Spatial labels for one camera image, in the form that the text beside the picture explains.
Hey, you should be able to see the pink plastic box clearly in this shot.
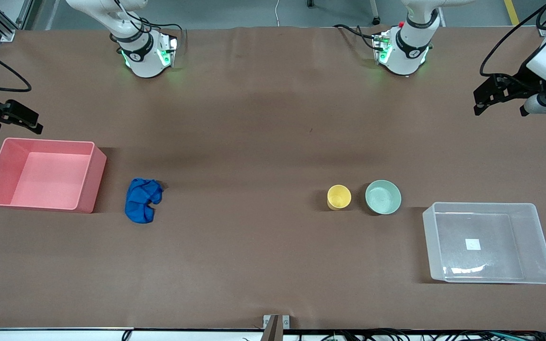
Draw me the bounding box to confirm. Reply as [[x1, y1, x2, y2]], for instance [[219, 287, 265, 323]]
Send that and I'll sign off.
[[0, 137, 108, 214]]

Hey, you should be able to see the blue cloth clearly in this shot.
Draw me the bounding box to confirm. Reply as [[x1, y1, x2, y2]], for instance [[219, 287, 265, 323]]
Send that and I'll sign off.
[[125, 178, 164, 224]]

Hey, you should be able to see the aluminium frame profile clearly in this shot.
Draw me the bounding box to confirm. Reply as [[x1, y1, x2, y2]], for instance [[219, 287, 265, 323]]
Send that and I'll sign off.
[[0, 0, 23, 43]]

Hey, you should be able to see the metal table bracket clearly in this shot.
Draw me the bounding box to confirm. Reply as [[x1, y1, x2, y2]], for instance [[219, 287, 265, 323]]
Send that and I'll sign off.
[[262, 314, 291, 341]]

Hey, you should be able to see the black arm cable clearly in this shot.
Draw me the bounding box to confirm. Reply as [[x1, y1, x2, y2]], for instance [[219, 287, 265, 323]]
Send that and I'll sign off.
[[480, 0, 546, 78], [0, 39, 33, 93]]

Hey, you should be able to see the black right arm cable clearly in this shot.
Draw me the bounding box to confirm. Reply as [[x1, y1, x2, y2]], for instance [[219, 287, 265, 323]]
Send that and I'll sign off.
[[0, 39, 33, 93]]

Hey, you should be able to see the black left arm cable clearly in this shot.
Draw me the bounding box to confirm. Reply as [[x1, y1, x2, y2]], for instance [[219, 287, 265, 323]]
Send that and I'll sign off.
[[480, 0, 546, 78]]

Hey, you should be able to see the yellow cup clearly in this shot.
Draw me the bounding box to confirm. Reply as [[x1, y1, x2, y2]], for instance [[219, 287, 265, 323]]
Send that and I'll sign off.
[[327, 184, 352, 211]]

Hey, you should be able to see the pale green bowl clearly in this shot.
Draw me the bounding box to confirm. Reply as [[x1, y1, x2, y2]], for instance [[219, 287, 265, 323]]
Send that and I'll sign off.
[[365, 179, 402, 215]]

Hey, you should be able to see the clear plastic box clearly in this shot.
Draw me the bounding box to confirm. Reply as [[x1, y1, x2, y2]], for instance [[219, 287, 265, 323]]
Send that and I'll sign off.
[[422, 202, 546, 285]]

